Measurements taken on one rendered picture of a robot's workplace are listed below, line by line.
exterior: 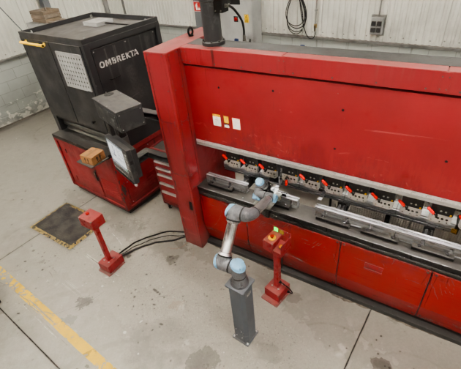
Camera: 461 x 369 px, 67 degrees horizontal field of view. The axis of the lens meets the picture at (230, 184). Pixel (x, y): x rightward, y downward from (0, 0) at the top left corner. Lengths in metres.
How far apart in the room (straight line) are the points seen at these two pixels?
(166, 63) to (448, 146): 2.18
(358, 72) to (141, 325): 2.97
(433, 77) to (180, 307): 2.97
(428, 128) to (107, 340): 3.29
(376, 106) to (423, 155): 0.47
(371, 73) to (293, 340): 2.36
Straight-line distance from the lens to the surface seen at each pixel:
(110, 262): 4.32
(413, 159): 2.77
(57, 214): 5.55
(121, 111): 3.07
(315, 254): 3.52
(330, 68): 2.61
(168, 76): 3.15
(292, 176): 3.16
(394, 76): 2.53
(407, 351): 3.69
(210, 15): 3.07
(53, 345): 4.08
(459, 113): 2.59
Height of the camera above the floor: 3.09
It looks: 36 degrees down
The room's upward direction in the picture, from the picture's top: 6 degrees counter-clockwise
